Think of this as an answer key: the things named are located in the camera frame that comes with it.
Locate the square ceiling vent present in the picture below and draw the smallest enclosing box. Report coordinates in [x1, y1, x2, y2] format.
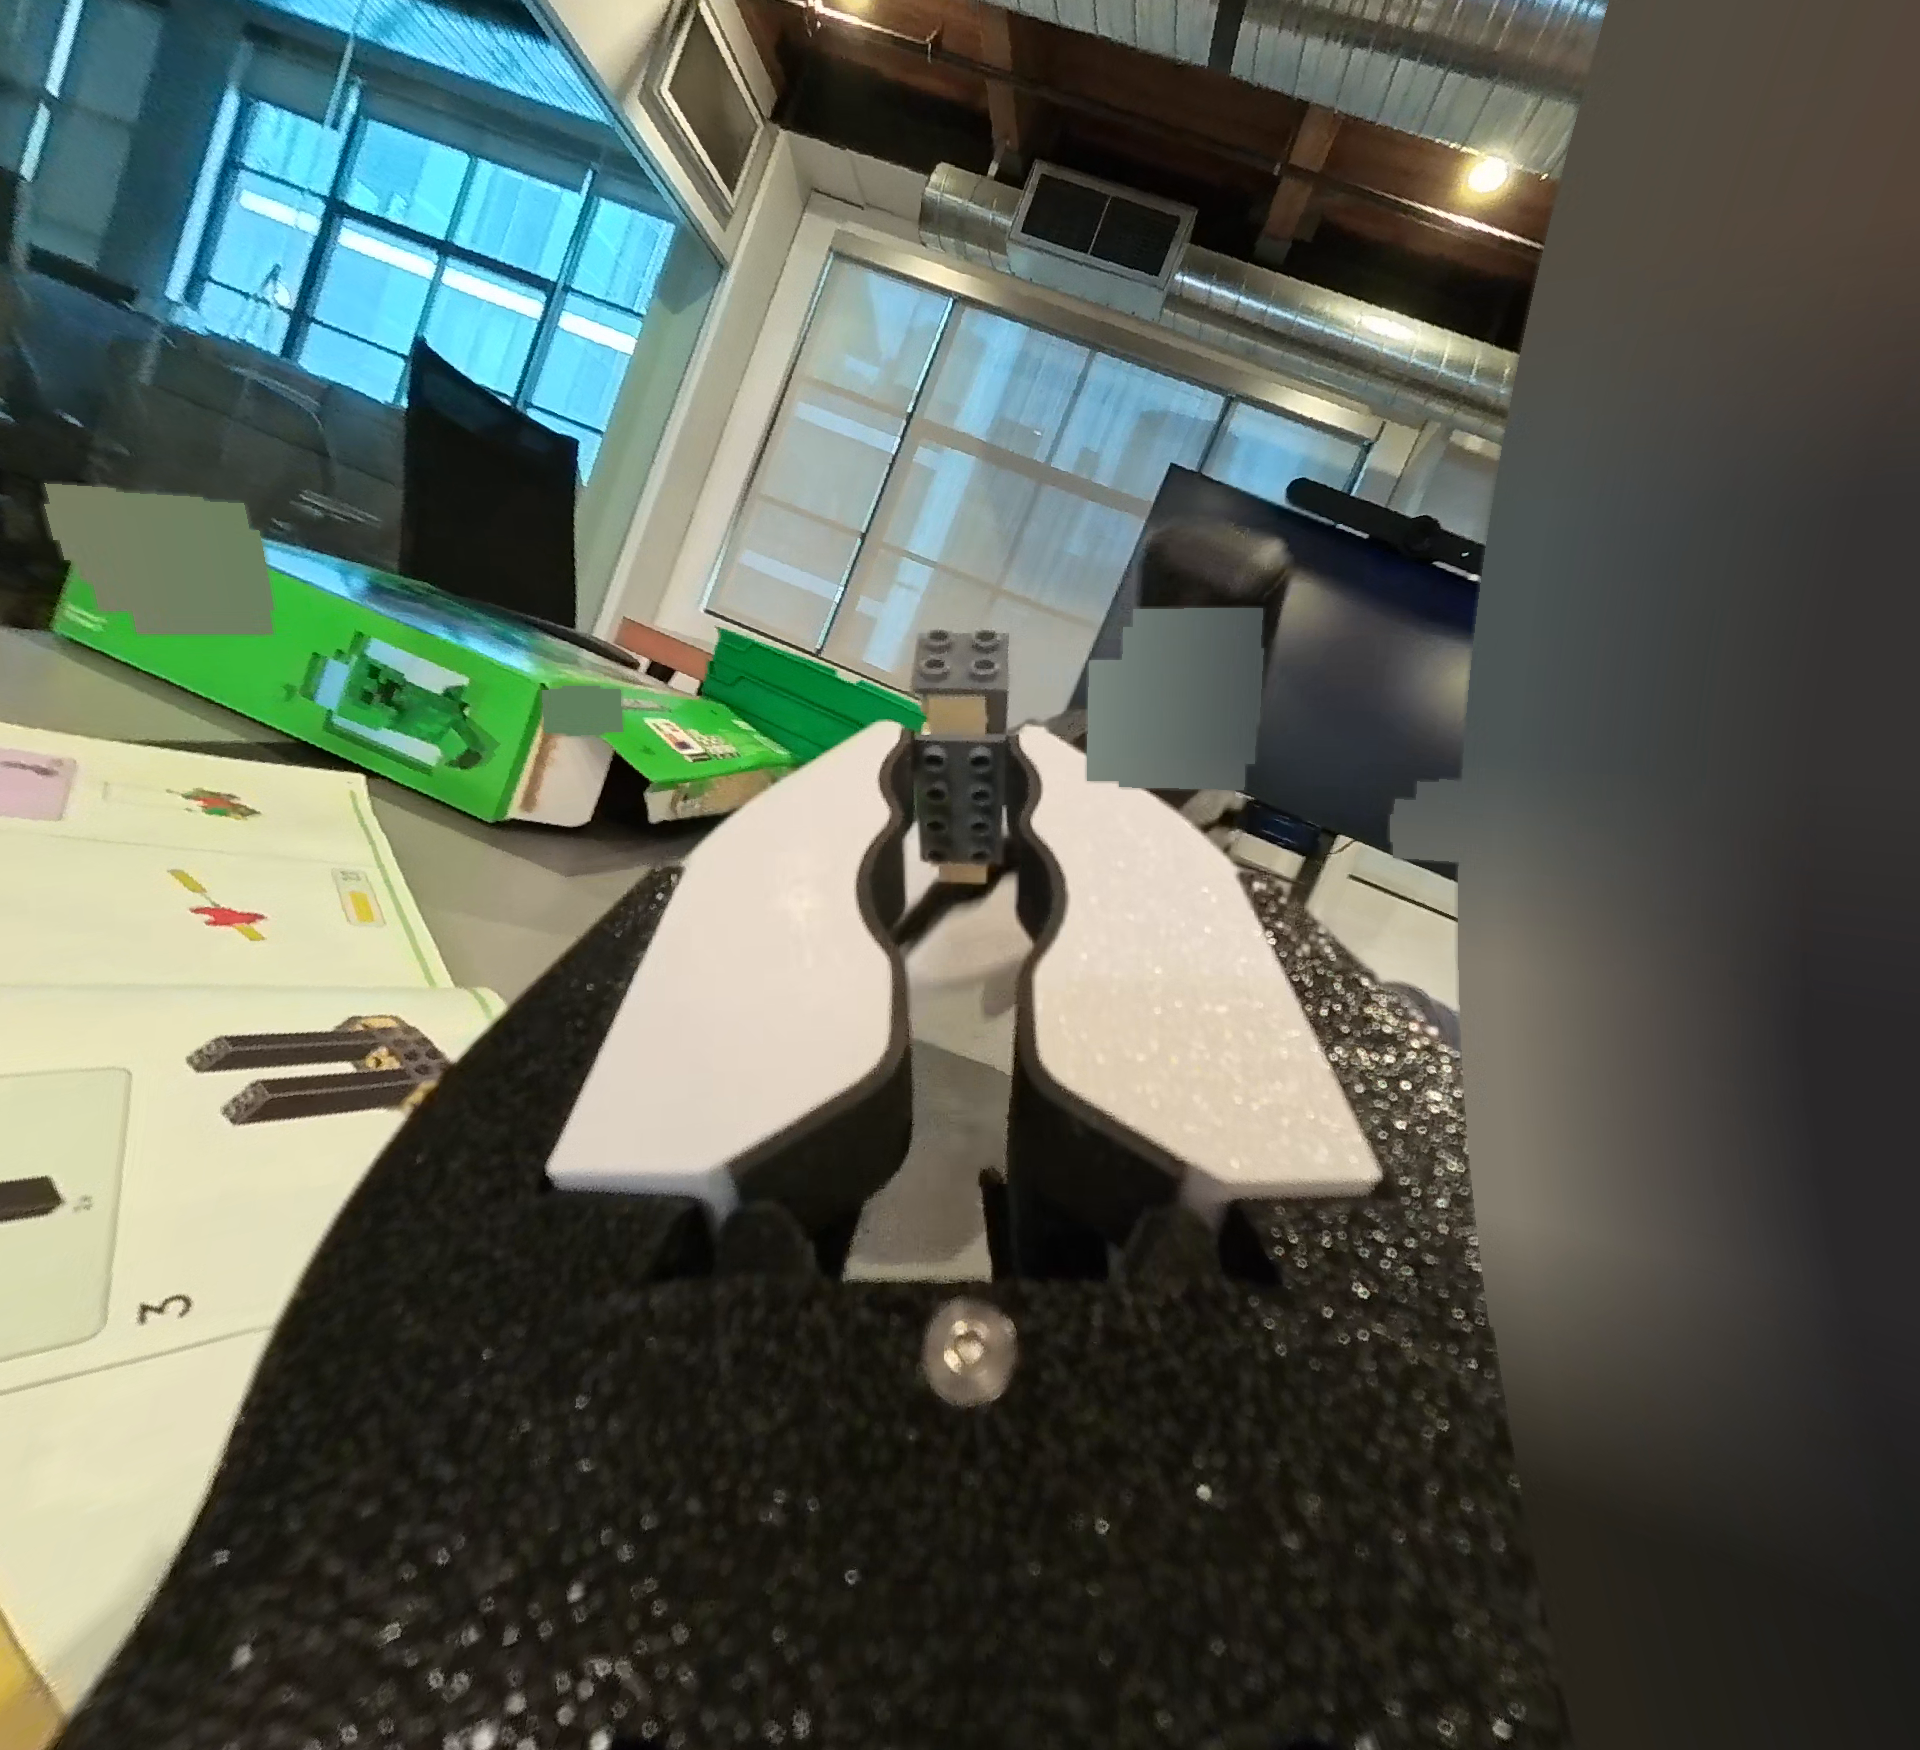
[639, 0, 777, 225]

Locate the black display stand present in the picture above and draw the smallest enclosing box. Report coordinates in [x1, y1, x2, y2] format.
[1238, 795, 1358, 911]

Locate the grey desk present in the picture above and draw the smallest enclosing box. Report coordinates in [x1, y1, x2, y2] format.
[0, 625, 1054, 1750]

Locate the duct vent grille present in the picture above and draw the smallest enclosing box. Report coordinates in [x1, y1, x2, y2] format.
[1005, 158, 1204, 284]

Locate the dark grey brick yellow tile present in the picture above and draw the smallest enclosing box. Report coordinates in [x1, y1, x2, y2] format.
[908, 629, 1017, 701]

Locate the green cardboard toy box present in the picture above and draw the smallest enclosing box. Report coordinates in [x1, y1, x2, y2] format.
[49, 536, 801, 828]

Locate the large black display screen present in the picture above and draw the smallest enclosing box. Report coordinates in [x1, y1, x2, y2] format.
[1108, 463, 1491, 853]

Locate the black camera bar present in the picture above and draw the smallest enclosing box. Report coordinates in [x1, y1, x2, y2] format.
[1285, 476, 1491, 577]

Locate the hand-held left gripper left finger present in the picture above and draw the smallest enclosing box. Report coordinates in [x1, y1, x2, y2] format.
[550, 722, 923, 1217]

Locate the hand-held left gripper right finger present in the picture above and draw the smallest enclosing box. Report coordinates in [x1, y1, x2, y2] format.
[1011, 722, 1384, 1212]

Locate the green plastic crate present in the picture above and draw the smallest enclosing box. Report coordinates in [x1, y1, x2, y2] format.
[700, 625, 918, 772]

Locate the large window with blinds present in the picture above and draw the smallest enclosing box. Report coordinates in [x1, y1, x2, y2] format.
[703, 247, 1505, 688]

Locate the open instruction booklet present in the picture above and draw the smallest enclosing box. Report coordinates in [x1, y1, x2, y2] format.
[0, 722, 512, 1708]

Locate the black mesh office chair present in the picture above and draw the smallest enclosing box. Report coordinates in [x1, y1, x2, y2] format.
[399, 336, 582, 630]

